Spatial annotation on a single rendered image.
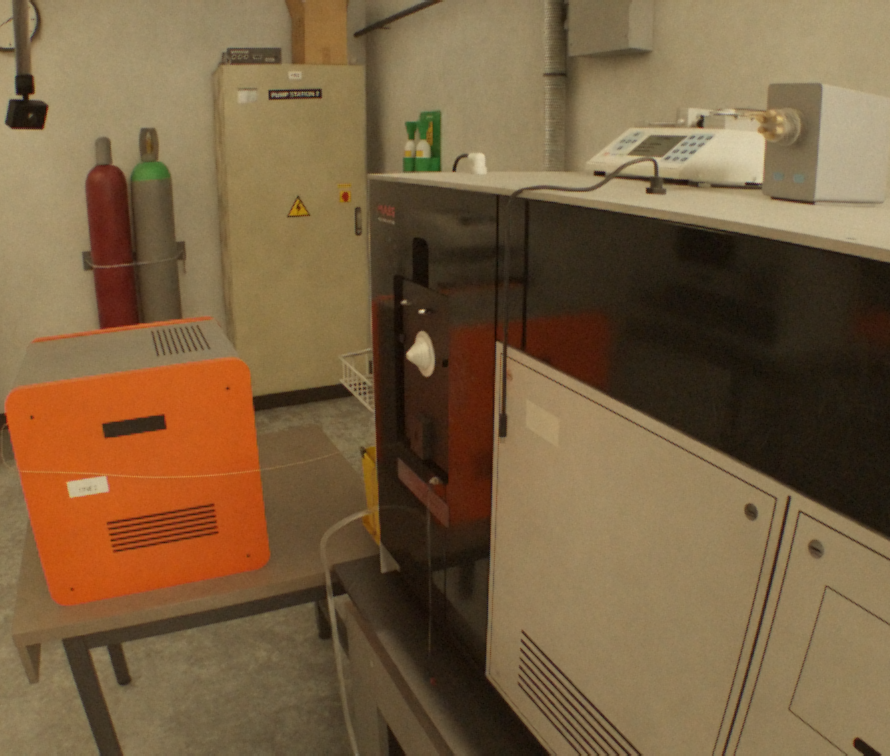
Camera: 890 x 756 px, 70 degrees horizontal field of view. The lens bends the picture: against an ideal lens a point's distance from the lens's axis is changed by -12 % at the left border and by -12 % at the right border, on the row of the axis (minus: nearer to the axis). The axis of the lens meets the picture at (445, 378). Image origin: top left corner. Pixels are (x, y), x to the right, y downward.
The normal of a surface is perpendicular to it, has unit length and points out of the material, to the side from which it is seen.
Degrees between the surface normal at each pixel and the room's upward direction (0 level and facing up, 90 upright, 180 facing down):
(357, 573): 0
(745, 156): 87
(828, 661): 90
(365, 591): 0
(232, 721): 0
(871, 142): 90
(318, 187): 90
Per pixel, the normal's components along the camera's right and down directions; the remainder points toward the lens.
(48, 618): 0.00, -0.95
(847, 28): -0.90, 0.14
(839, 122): 0.44, 0.29
